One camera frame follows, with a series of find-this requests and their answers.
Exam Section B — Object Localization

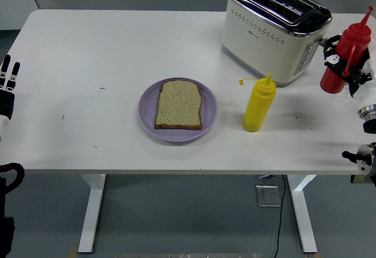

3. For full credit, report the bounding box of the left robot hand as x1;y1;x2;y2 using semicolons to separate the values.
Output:
0;54;21;132

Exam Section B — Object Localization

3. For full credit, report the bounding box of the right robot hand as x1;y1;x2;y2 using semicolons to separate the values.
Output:
323;34;376;110

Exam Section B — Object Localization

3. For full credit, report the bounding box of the red squeeze bottle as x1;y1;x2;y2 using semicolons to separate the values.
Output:
320;6;374;94

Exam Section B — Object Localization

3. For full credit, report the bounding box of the bread slice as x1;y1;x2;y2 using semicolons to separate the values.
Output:
154;80;203;130

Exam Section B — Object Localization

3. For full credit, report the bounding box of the white appliance cabinet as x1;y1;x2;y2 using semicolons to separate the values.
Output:
0;0;41;31

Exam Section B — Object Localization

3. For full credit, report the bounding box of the yellow squeeze bottle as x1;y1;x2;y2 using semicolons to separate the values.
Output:
238;73;277;133

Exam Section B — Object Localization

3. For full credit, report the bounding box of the cream and chrome toaster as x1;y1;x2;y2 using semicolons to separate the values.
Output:
221;0;334;88

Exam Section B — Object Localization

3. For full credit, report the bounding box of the white table leg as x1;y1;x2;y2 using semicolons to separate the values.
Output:
287;174;318;253
78;173;107;254

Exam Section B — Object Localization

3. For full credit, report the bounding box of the clear plastic floor box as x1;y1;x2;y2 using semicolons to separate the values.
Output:
255;184;283;207

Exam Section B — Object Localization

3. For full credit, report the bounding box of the purple plate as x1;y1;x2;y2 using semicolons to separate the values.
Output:
138;77;219;143

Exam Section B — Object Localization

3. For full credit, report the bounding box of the black cable under table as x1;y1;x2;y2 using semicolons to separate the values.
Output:
273;175;287;258

